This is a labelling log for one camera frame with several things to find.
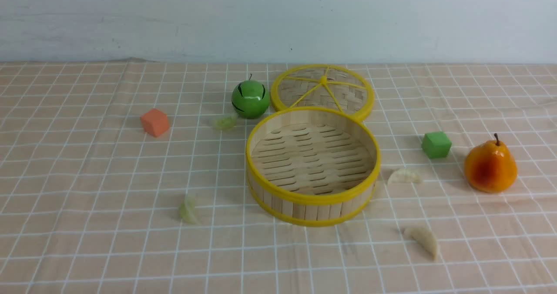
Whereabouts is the green dumpling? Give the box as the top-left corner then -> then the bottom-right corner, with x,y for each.
178,195 -> 200,225
212,114 -> 238,131

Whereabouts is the white dumpling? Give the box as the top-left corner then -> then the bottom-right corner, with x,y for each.
387,168 -> 423,185
403,225 -> 439,261

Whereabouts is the bamboo steamer tray yellow rim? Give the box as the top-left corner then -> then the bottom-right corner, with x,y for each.
245,107 -> 382,227

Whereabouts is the bamboo steamer lid yellow rim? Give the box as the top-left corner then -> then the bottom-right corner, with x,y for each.
270,64 -> 375,121

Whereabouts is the green toy apple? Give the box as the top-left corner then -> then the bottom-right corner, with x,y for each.
231,74 -> 270,119

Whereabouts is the orange foam cube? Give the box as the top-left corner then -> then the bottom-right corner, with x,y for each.
141,108 -> 171,138

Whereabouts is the green foam cube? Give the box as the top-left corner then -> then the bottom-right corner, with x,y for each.
421,131 -> 452,159

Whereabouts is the peach checkered tablecloth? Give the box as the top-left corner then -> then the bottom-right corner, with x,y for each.
0,60 -> 557,294

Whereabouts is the orange yellow toy pear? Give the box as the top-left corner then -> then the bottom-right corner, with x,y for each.
463,133 -> 518,194

